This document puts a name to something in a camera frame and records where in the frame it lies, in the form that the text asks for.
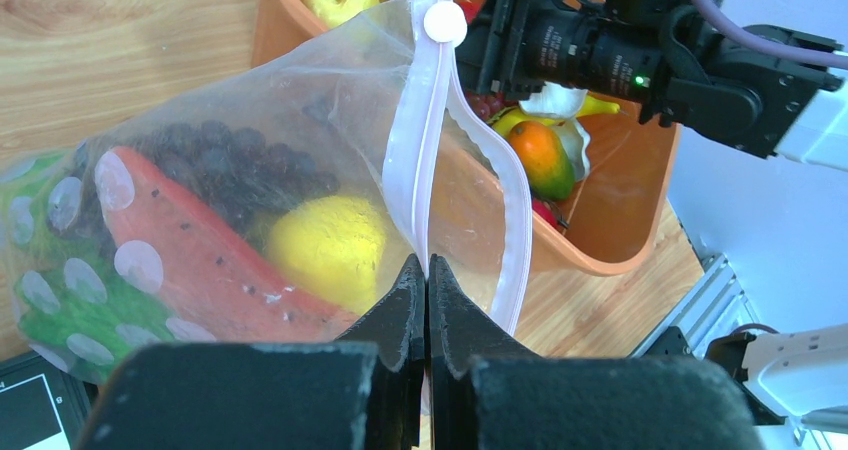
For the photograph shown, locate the orange plastic basket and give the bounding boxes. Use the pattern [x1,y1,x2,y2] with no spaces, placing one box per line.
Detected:
[252,0,679,276]

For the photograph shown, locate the green toy lettuce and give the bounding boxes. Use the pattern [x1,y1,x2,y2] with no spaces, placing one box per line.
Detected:
[1,150,175,383]

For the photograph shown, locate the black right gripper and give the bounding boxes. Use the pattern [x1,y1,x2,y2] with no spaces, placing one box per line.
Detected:
[455,0,670,103]

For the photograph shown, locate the clear zip top bag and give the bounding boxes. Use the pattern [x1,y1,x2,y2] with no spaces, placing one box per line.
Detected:
[1,0,532,384]

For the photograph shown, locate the toy mango green orange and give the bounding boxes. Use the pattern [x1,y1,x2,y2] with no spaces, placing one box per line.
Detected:
[506,121,576,201]

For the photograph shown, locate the dark toy grapes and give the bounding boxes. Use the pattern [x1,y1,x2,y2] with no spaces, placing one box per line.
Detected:
[128,120,340,234]

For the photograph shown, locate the black white checkerboard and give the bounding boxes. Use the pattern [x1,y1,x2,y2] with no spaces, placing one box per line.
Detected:
[1,352,97,450]

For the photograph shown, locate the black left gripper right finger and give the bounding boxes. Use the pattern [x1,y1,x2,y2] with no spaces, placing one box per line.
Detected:
[429,255,761,449]

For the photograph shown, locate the toy watermelon slice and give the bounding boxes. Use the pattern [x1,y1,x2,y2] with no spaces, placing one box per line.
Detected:
[94,146,358,342]

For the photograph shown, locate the red toy tomato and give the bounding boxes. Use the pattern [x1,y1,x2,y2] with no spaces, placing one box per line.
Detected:
[532,198,569,230]

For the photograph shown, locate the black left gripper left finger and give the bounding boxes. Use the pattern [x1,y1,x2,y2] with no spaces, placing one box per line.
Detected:
[77,256,426,449]

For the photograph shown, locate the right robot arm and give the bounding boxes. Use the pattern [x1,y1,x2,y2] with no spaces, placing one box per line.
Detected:
[456,0,847,170]

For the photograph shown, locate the yellow toy bell pepper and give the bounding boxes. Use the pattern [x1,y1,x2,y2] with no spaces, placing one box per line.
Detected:
[265,195,387,315]

